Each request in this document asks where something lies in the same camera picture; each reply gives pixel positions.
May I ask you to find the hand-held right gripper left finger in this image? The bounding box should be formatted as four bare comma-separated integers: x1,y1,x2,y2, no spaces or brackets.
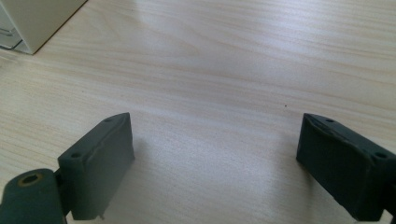
57,112,136,221

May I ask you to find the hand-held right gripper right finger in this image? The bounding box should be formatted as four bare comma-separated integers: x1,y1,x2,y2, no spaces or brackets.
295,112,396,222

